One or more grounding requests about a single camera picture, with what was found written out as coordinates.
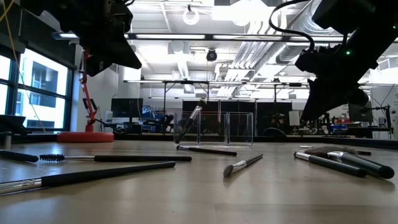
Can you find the black equipment stand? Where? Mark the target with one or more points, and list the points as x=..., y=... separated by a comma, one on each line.
x=387, y=119

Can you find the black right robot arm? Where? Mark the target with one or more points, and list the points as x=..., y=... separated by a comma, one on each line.
x=357, y=15

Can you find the clear acrylic organizer box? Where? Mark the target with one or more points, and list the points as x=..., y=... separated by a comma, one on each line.
x=227, y=130

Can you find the large fluffy powder brush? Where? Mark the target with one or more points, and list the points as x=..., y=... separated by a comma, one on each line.
x=367, y=165

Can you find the black aluminium table frame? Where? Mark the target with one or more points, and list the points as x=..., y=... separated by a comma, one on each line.
x=37, y=138

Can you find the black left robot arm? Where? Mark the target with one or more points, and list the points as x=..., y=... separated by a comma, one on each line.
x=46, y=7

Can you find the black partition panels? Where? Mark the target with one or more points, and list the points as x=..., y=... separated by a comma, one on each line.
x=267, y=118

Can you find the thick short black makeup brush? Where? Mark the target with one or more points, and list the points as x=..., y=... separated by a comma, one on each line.
x=190, y=121

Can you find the silver ventilation duct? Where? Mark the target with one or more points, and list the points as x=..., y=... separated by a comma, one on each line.
x=286, y=53

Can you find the black spoolie mascara wand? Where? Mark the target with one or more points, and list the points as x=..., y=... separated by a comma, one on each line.
x=140, y=158

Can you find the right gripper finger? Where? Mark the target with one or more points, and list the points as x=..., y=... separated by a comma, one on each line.
x=356, y=97
x=320, y=99

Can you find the thin black eyeliner brush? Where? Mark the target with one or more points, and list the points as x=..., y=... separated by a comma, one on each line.
x=211, y=151
x=364, y=152

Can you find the long ceiling light bar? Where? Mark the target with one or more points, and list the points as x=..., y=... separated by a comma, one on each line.
x=171, y=36

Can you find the black ceiling camera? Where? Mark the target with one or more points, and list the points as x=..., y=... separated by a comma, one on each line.
x=211, y=55

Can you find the large black-framed window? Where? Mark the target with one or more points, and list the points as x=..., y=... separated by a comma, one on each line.
x=43, y=102

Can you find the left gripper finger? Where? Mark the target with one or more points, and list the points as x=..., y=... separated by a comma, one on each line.
x=118, y=49
x=93, y=67

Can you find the black platform on post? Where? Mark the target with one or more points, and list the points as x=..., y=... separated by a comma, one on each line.
x=11, y=123

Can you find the pen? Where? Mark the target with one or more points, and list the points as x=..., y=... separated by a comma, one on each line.
x=93, y=175
x=18, y=156

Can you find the red desk lamp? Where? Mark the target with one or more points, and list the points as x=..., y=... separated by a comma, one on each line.
x=85, y=137

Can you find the black gantry frame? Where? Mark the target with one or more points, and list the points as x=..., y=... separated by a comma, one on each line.
x=275, y=105
x=164, y=99

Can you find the black makeup brush silver ferrule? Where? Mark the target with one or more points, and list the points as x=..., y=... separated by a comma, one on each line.
x=239, y=166
x=332, y=165

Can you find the black computer monitor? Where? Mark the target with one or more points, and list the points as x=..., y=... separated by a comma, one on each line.
x=127, y=107
x=360, y=113

